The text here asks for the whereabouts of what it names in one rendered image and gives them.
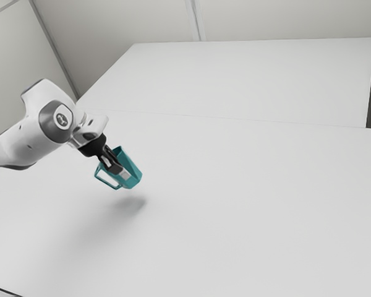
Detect teal faceted mug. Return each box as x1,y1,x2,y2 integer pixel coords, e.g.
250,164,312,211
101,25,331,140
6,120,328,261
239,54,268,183
94,146,143,191

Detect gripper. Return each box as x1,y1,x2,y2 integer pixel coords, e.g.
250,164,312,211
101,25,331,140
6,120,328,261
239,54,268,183
77,133,132,183

